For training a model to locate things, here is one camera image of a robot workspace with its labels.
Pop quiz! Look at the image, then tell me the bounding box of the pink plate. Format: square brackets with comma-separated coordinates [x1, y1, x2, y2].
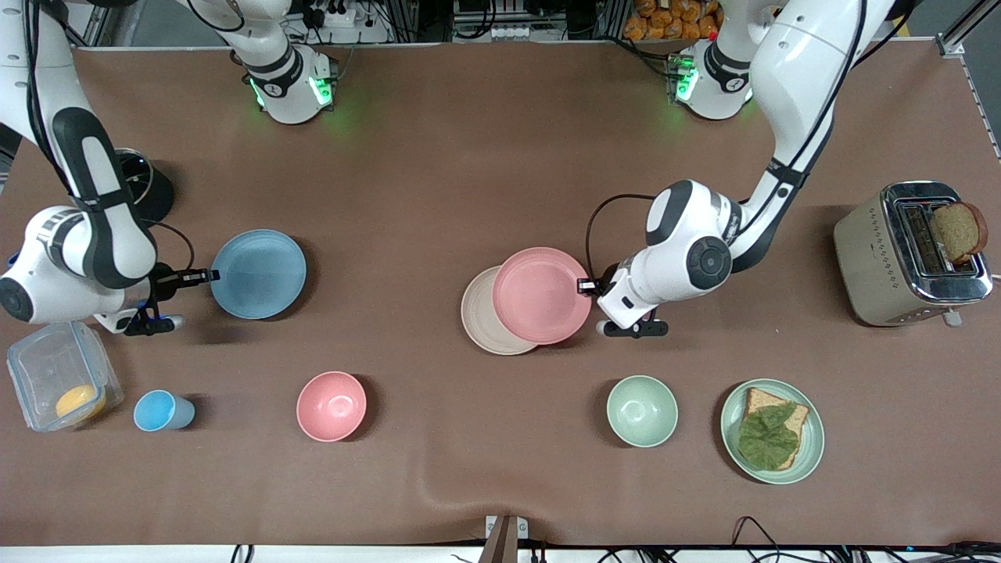
[492, 247, 594, 346]

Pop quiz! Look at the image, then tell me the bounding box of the blue plate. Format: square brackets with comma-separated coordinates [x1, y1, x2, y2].
[210, 228, 307, 321]

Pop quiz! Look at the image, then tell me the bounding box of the clear plastic container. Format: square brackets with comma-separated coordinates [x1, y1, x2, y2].
[6, 319, 124, 432]

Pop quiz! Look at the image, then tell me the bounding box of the yellow round food piece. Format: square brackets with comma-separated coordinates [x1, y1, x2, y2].
[55, 385, 107, 420]

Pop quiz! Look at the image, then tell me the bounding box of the blue cup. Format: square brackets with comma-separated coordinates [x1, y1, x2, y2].
[133, 389, 196, 432]

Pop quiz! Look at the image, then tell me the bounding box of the beige plate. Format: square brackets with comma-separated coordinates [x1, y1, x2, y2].
[461, 266, 542, 357]

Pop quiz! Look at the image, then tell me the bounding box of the green bowl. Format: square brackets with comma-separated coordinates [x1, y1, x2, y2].
[606, 375, 679, 448]

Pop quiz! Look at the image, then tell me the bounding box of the bread slice under lettuce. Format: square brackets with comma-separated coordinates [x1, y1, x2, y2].
[739, 388, 810, 471]

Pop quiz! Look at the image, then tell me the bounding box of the brown table mat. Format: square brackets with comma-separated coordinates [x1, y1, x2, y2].
[0, 43, 1001, 548]

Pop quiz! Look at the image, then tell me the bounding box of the pink bowl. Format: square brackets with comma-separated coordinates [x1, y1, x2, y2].
[296, 371, 368, 443]

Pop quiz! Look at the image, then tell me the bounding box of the green lettuce leaf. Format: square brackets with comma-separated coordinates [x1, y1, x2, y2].
[737, 402, 800, 472]

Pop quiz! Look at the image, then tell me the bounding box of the green plate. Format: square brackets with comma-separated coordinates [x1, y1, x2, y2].
[720, 378, 825, 485]

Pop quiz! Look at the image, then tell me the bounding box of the beige chrome toaster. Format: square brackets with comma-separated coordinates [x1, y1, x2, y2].
[833, 181, 994, 328]

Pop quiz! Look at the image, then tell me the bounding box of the bag of orange buns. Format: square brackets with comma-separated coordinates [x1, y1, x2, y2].
[623, 0, 722, 42]

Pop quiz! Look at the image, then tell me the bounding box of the brown toast slice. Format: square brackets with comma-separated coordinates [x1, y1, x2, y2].
[931, 201, 989, 265]

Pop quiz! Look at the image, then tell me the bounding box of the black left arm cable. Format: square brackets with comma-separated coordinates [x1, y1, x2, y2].
[585, 0, 870, 284]

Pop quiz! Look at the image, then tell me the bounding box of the black looped cable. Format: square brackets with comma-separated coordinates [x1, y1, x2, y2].
[731, 515, 784, 563]

